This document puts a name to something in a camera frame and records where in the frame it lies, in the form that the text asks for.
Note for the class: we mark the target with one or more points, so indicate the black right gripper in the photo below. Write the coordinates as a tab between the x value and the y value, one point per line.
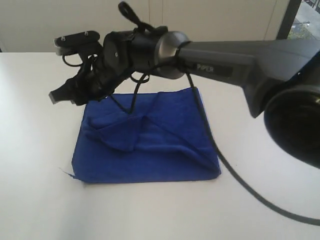
105	66

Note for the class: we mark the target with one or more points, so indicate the blue microfiber towel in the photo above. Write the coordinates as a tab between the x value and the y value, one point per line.
163	140

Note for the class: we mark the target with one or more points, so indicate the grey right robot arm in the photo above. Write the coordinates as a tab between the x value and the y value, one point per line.
279	78

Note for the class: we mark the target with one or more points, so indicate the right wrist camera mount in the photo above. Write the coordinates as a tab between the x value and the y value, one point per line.
69	44

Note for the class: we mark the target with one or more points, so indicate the dark window frame post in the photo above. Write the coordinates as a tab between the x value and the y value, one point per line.
288	19

